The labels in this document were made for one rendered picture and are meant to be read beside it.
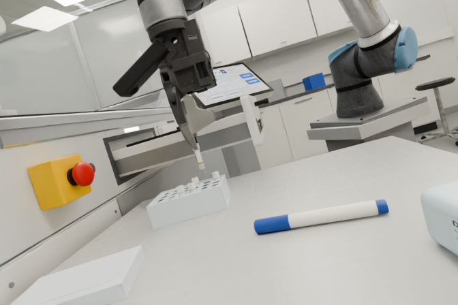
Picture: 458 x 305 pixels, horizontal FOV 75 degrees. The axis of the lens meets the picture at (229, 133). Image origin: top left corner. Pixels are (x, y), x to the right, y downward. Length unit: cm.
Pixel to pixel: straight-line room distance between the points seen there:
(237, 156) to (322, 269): 145
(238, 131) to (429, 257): 45
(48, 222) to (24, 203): 5
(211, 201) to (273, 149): 329
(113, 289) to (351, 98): 89
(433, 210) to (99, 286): 30
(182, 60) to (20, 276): 38
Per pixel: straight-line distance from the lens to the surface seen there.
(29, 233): 53
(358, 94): 105
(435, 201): 26
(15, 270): 52
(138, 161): 71
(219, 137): 64
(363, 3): 93
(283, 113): 372
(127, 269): 35
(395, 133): 108
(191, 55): 50
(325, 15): 436
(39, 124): 59
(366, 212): 33
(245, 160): 173
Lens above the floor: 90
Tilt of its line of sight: 3 degrees down
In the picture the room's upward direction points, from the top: 17 degrees counter-clockwise
